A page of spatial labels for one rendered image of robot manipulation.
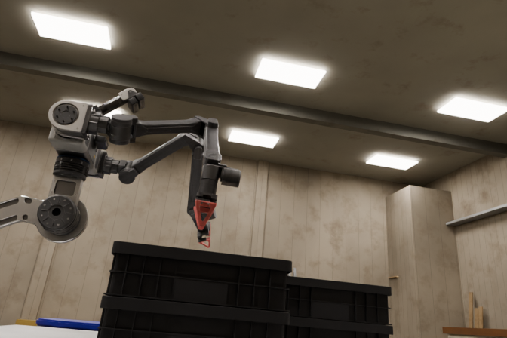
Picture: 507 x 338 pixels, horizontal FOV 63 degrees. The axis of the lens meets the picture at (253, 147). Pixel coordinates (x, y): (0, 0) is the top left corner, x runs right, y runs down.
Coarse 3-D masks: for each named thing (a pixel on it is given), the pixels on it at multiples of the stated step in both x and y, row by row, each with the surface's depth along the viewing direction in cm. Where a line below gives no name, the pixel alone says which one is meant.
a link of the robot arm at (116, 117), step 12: (120, 120) 155; (132, 120) 159; (168, 120) 174; (180, 120) 178; (192, 120) 180; (204, 120) 181; (132, 132) 164; (144, 132) 164; (156, 132) 168; (168, 132) 172; (180, 132) 176; (192, 132) 180; (120, 144) 158
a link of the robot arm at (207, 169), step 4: (208, 164) 136; (212, 164) 137; (204, 168) 136; (208, 168) 136; (212, 168) 136; (216, 168) 136; (220, 168) 139; (204, 172) 136; (208, 172) 135; (212, 172) 135; (216, 172) 136; (204, 176) 135; (208, 176) 135; (212, 176) 135; (216, 176) 136; (220, 176) 140; (216, 180) 136; (220, 180) 137
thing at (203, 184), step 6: (204, 180) 134; (210, 180) 134; (204, 186) 133; (210, 186) 134; (216, 186) 135; (198, 192) 130; (204, 192) 132; (210, 192) 133; (216, 192) 136; (204, 198) 134; (210, 198) 133; (216, 198) 130
